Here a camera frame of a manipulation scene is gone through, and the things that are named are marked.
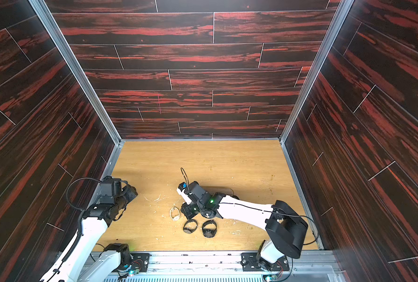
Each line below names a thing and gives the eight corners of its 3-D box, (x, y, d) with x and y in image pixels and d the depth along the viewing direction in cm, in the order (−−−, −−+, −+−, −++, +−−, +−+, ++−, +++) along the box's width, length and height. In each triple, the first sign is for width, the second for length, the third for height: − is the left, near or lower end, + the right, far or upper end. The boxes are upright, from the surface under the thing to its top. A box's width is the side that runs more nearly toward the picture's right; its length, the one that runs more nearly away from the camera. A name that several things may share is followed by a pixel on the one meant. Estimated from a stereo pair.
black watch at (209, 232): (202, 237, 82) (202, 234, 79) (202, 221, 87) (202, 218, 84) (216, 237, 82) (217, 234, 79) (216, 221, 87) (216, 218, 84)
